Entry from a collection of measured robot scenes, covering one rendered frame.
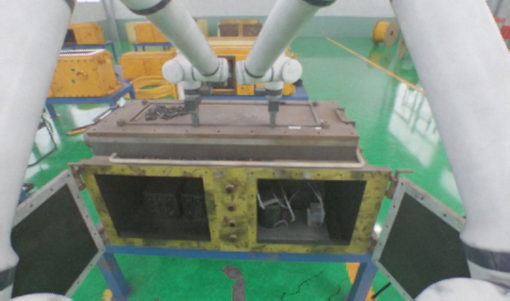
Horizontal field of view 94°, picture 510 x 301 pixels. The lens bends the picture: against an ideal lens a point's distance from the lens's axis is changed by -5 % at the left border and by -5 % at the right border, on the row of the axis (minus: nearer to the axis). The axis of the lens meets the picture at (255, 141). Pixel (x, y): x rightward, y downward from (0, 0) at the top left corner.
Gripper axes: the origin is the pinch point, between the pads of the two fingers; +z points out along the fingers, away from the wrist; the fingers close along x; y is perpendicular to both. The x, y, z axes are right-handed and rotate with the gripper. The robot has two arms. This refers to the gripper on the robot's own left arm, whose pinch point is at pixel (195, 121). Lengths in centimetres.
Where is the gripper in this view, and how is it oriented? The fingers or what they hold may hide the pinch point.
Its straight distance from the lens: 125.8
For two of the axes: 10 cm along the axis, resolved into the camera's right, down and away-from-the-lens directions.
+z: 0.1, 8.7, 4.9
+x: -0.5, 4.8, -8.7
